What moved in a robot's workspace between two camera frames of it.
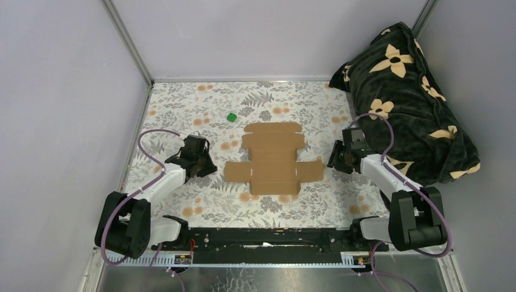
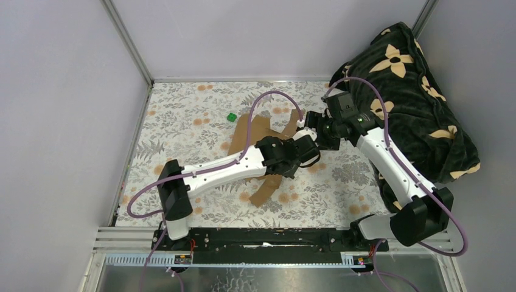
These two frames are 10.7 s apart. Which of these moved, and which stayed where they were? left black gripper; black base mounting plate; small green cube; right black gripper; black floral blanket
Moved: right black gripper; left black gripper
Stayed: black base mounting plate; small green cube; black floral blanket
